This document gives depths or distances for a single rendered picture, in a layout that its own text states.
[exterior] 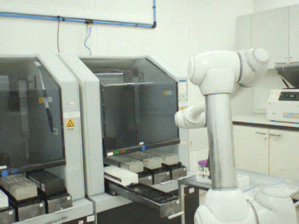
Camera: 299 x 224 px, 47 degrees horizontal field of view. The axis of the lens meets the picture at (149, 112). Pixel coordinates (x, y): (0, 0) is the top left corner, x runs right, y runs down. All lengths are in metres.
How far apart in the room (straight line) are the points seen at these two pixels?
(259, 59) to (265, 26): 3.08
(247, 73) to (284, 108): 2.58
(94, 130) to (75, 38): 1.37
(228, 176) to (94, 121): 0.99
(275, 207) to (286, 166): 2.66
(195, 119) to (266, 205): 0.64
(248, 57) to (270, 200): 0.56
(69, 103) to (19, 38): 1.22
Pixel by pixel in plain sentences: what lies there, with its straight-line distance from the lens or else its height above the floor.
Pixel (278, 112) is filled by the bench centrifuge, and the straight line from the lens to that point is 4.02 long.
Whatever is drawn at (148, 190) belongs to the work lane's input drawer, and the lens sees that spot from 1.98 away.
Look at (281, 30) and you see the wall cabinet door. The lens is 4.35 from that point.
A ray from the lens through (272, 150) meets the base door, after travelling 4.12.
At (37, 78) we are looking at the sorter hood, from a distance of 2.02.
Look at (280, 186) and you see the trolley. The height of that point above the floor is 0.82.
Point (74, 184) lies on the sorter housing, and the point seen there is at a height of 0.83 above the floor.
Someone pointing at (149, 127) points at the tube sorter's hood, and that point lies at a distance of 2.28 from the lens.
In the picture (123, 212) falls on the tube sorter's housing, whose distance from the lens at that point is 2.19.
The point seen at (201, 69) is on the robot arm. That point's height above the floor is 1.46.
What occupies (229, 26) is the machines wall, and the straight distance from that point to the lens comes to 4.62.
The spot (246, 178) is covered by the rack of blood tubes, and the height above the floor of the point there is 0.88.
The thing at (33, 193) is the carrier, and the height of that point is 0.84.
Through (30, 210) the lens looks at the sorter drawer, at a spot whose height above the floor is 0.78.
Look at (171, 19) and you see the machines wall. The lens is 3.93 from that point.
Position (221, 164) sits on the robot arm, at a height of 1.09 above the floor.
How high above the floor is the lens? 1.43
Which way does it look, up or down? 6 degrees down
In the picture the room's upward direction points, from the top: 2 degrees counter-clockwise
